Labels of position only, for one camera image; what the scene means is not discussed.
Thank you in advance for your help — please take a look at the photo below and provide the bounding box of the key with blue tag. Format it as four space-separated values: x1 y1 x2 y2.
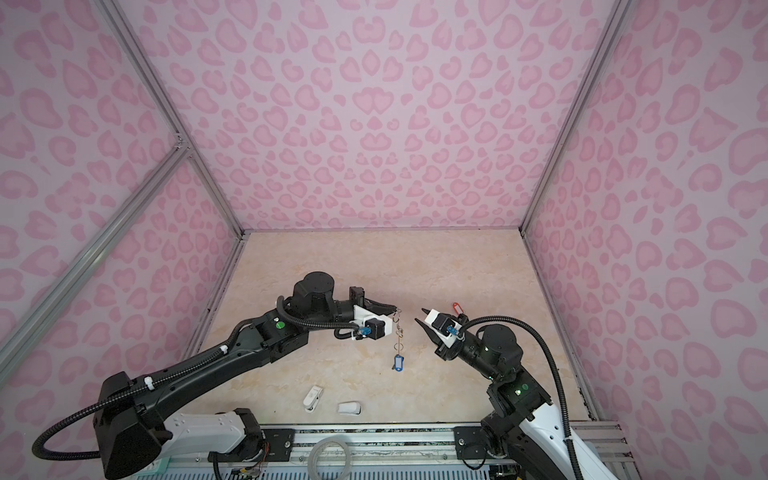
392 353 405 372

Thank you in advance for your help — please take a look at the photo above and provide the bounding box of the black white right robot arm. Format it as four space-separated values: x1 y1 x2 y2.
417 309 616 479

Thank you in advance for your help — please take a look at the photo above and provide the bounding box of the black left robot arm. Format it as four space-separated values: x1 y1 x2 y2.
93 271 397 479

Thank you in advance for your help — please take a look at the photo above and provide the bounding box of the white rounded plastic piece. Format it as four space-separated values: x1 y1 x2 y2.
337 401 362 416

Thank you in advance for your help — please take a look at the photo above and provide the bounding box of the white clip device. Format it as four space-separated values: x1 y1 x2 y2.
302 385 324 412

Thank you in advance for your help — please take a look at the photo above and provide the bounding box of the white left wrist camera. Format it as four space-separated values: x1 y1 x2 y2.
353 306 394 340

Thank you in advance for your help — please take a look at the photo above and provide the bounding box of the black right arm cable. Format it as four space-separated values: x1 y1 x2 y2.
458 316 586 480

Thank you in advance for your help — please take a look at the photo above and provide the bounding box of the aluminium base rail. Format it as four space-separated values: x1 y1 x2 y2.
107 419 642 480

